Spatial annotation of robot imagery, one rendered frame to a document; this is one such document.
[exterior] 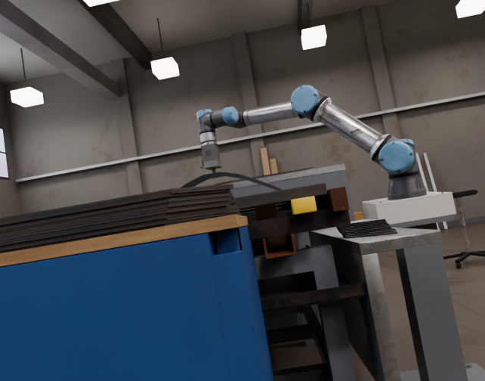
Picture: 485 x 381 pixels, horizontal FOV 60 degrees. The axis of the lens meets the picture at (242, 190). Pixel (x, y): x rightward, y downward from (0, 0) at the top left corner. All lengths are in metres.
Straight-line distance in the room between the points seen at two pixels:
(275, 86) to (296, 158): 1.72
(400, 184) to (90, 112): 9.65
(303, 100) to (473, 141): 8.82
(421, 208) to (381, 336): 0.74
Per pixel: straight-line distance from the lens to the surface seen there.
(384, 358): 1.15
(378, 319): 1.12
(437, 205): 1.77
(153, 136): 10.20
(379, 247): 1.10
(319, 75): 10.05
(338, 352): 1.25
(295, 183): 2.74
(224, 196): 0.79
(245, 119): 2.00
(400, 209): 1.73
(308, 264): 1.19
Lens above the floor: 0.77
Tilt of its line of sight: 5 degrees up
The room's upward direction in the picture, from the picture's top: 9 degrees counter-clockwise
